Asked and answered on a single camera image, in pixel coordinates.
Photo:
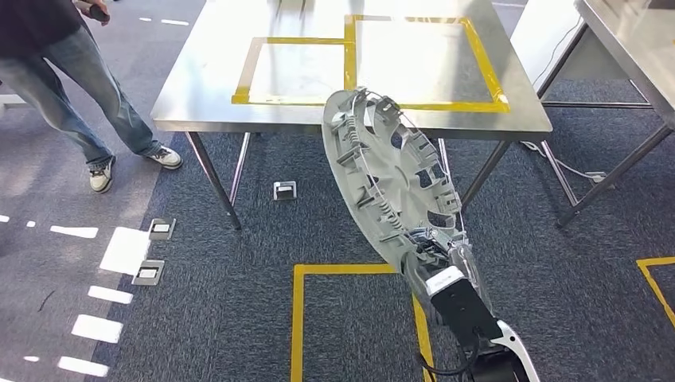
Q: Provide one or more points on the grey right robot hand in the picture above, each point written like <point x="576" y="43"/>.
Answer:
<point x="422" y="263"/>

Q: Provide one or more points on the grey plastic hubcap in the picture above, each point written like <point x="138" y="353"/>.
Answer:
<point x="390" y="179"/>

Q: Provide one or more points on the black handheld device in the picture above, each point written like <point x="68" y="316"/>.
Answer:
<point x="99" y="13"/>

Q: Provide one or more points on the steel workbench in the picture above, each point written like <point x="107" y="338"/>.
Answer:
<point x="211" y="63"/>

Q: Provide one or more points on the clear plastic hand wrap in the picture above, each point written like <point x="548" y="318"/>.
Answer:
<point x="472" y="274"/>

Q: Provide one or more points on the yellow floor tape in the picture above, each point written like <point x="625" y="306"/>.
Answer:
<point x="298" y="327"/>
<point x="654" y="262"/>

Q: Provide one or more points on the metal floor socket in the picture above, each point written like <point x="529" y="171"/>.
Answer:
<point x="285" y="191"/>
<point x="162" y="229"/>
<point x="148" y="273"/>

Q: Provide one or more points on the white power strip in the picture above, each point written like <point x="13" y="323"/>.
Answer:
<point x="598" y="177"/>

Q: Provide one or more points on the white cabinet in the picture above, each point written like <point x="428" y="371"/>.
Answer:
<point x="543" y="42"/>

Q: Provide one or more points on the person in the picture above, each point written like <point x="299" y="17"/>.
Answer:
<point x="58" y="79"/>

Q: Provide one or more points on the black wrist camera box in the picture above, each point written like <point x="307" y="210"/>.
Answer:
<point x="464" y="311"/>

